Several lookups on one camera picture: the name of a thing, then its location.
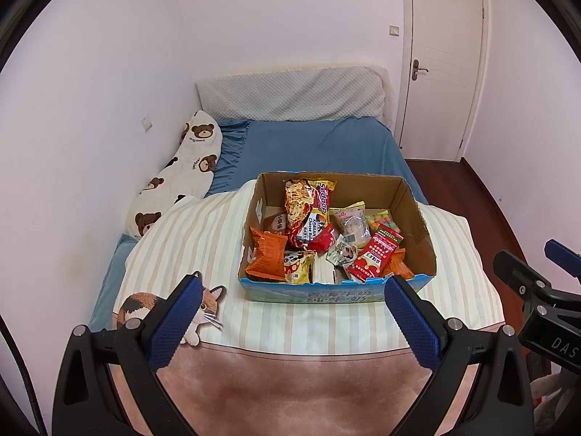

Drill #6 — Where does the black cable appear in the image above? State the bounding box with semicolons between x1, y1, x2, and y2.
0;318;48;436

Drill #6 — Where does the colourful candy bag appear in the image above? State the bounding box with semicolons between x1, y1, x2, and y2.
365;209;402;237

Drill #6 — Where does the yellow panda snack packet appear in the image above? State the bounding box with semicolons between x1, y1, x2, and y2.
282;250;317;284

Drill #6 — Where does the white bear print pillow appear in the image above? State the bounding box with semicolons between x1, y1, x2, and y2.
126;110;223;239

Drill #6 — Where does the brown biscuit packet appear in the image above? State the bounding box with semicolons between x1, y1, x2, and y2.
263;213;289;237

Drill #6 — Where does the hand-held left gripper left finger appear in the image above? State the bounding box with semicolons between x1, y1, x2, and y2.
53;275;203;436

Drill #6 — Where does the grey padded headboard cushion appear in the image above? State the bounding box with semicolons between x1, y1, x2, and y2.
195;66;387;122

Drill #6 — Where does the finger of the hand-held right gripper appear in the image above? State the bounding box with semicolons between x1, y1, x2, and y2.
492;251;553;303
544;238;581;278

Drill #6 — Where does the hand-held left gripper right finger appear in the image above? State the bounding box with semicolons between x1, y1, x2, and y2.
385;275;534;436

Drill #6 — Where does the large red yellow noodle packet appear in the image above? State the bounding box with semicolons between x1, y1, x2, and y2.
284;178;337;253

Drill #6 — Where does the clear yellow-edged snack packet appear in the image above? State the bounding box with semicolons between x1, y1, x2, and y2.
330;201;370;243

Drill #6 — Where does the striped cat print blanket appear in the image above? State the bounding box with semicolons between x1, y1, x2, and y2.
111;188;504;436

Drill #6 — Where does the small white cartoon packet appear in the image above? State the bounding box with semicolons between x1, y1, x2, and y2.
326;235;364;266

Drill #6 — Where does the orange snack packet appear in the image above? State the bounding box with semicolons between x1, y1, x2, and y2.
381;249;416;280
246;226;289;282

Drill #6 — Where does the white bread packet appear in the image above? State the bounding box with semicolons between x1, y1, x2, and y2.
311;254;346;284

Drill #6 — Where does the white door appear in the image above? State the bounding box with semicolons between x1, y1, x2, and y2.
394;0;491;162

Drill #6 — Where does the white fluffy cloth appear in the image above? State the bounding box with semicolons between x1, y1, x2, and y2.
531;372;581;428

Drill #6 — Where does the long red snack packet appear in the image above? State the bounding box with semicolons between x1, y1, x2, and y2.
345;228;405;280

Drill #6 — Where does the printed cardboard box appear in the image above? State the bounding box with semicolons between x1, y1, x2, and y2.
238;171;437;304

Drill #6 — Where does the bed with blue sheet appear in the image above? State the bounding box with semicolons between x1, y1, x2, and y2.
88;116;430;332

